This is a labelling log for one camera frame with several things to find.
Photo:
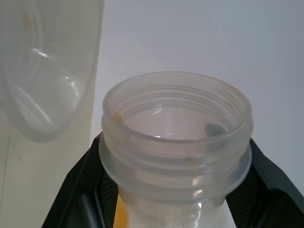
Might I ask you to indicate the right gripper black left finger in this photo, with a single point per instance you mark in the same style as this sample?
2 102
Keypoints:
78 190

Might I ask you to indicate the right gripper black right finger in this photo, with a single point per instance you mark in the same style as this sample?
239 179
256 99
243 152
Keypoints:
268 190

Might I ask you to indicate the clear bottle with orange liquid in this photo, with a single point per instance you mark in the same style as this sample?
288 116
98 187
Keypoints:
175 147

